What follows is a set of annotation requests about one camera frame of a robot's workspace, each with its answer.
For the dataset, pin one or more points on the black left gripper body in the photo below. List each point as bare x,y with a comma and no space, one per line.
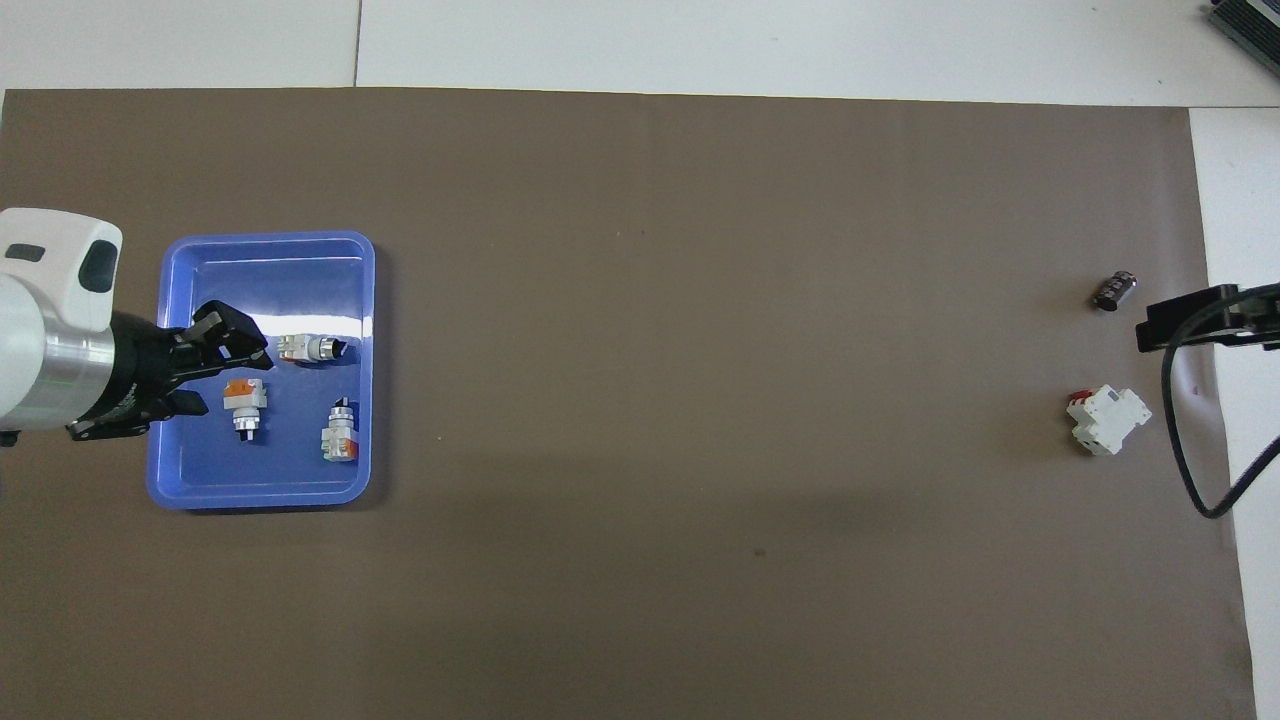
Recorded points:
140,370

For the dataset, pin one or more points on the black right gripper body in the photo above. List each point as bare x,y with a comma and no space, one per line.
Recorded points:
1262,318

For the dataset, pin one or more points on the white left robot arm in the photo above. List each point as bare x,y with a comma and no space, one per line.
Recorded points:
40,340

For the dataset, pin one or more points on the small black terminal block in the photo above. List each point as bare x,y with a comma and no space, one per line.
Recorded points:
1115,290

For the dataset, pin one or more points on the white red circuit breaker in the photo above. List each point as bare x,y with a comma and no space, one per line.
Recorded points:
1108,418

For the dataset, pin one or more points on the blue plastic tray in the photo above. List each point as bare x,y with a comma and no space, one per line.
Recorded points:
290,475

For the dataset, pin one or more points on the grey ribbed device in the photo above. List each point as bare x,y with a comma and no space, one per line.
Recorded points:
1250,25

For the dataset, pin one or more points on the brown table mat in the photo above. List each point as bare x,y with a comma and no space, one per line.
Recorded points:
640,200

